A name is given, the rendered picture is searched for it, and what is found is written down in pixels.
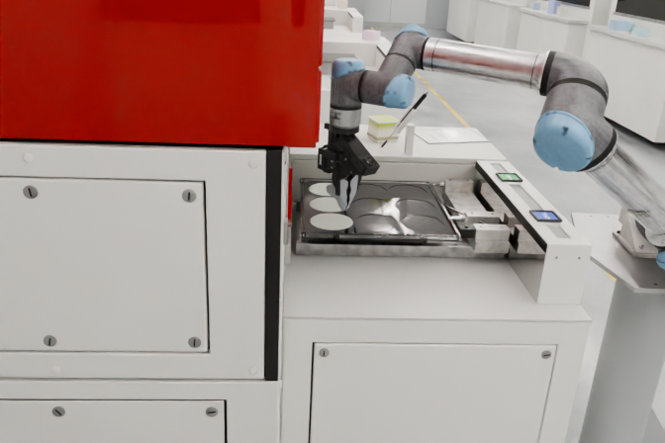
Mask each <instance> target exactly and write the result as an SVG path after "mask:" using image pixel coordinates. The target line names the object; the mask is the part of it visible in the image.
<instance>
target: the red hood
mask: <svg viewBox="0 0 665 443"><path fill-rule="evenodd" d="M324 16H325V0H0V138H32V139H67V140H101V141H135V142H169V143H204V144H237V145H272V146H286V147H306V148H316V142H319V141H320V116H321V92H322V69H321V66H322V64H323V41H324Z"/></svg>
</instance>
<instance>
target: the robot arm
mask: <svg viewBox="0 0 665 443"><path fill-rule="evenodd" d="M416 69H420V70H426V71H432V72H437V73H443V74H449V75H455V76H460V77H466V78H472V79H477V80H483V81H489V82H495V83H500V84H506V85H512V86H517V87H522V88H528V89H534V90H535V91H536V93H537V94H538V95H539V96H545V97H546V99H545V102H544V105H543V108H542V111H541V114H540V116H539V119H538V120H537V122H536V125H535V128H534V135H533V140H532V143H533V148H534V151H535V153H536V154H537V156H538V157H539V158H540V159H541V160H542V161H543V162H544V163H545V164H547V165H548V166H550V167H552V168H555V167H557V168H558V170H560V171H566V172H578V173H579V172H585V173H586V174H587V175H588V176H589V177H590V178H592V179H593V180H594V181H595V182H596V183H597V184H598V185H599V186H600V187H601V188H602V189H604V190H605V191H606V192H607V193H608V194H609V195H610V196H611V197H612V198H613V199H614V200H615V201H617V202H618V203H619V204H620V205H621V206H622V207H623V208H624V209H625V210H626V211H627V212H629V213H630V214H631V215H632V216H633V217H634V219H635V224H636V226H637V228H638V230H639V232H640V233H641V235H642V236H643V237H644V238H645V239H646V240H647V241H649V242H650V243H651V244H653V245H654V246H655V247H656V248H657V249H658V254H657V255H656V258H657V264H658V265H659V266H660V267H661V268H663V269H664V270H665V189H664V188H663V187H662V186H661V185H660V184H659V183H658V182H657V181H656V180H655V179H654V178H653V177H652V176H651V175H650V174H649V173H648V172H647V171H646V170H645V169H644V168H643V167H642V166H641V165H640V164H639V163H638V162H637V161H636V160H635V159H634V158H633V157H631V156H630V155H629V154H628V153H627V152H626V151H625V150H624V149H623V148H622V147H621V146H620V145H619V144H618V133H617V131H616V130H615V129H614V128H613V127H612V126H611V125H610V124H609V123H608V122H607V121H606V120H605V118H604V113H605V110H606V106H607V104H608V100H609V87H608V83H607V81H606V79H605V77H604V76H603V74H602V73H601V72H600V71H599V70H598V69H597V68H596V67H595V66H594V65H592V64H591V63H589V62H588V61H586V60H584V59H582V58H580V57H577V56H575V55H572V54H569V53H565V52H560V51H554V50H549V51H547V52H546V53H544V54H540V53H533V52H527V51H520V50H513V49H507V48H500V47H494V46H487V45H480V44H469V43H463V42H456V41H449V40H443V39H436V38H430V37H429V35H428V32H427V31H426V30H425V29H424V28H421V27H419V25H415V24H409V25H406V26H404V27H403V28H402V29H401V30H400V32H399V33H398V34H397V35H396V36H395V37H394V39H393V42H392V45H391V47H390V49H389V51H388V52H387V54H386V56H385V58H384V60H383V62H382V64H381V66H380V67H379V69H378V71H373V70H366V69H365V66H364V61H363V60H362V59H358V58H351V57H341V58H337V59H335V60H334V61H333V62H332V76H331V97H330V123H325V127H324V129H326V130H329V133H328V144H325V145H324V146H323V147H319V148H318V168H319V169H321V170H323V171H324V172H326V173H332V184H329V185H327V192H328V194H330V195H331V196H332V197H334V198H335V199H336V201H337V203H338V206H339V207H340V209H341V210H342V211H346V210H347V208H348V206H349V205H350V203H351V201H352V199H353V198H354V196H355V193H356V191H357V190H358V187H359V184H360V181H361V178H362V176H368V175H372V174H375V173H376V172H377V170H378V169H379V167H380V165H379V164H378V162H377V161H376V160H375V159H374V157H373V156H372V155H371V154H370V152H369V151H368V150H367V149H366V147H365V146H364V145H363V144H362V142H361V141H360V140H359V139H358V137H357V136H356V135H355V133H359V125H360V124H361V110H362V103H364V104H369V105H376V106H382V107H386V108H389V109H393V108H396V109H407V108H408V107H410V105H411V104H412V102H413V100H414V95H415V92H416V83H415V80H414V78H413V77H412V76H413V74H414V72H415V70H416ZM324 148H325V149H324ZM320 154H321V155H322V165H321V164H320Z"/></svg>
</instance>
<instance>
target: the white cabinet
mask: <svg viewBox="0 0 665 443"><path fill-rule="evenodd" d="M590 325H591V323H590V322H589V321H505V320H420V319H336V318H283V335H282V389H281V426H280V443H564V442H565V437H566V433H567V428H568V424H569V419H570V415H571V410H572V406H573V401H574V397H575V393H576V389H577V384H578V380H579V375H580V371H581V366H582V362H583V357H584V353H585V348H586V343H587V339H588V334H589V330H590Z"/></svg>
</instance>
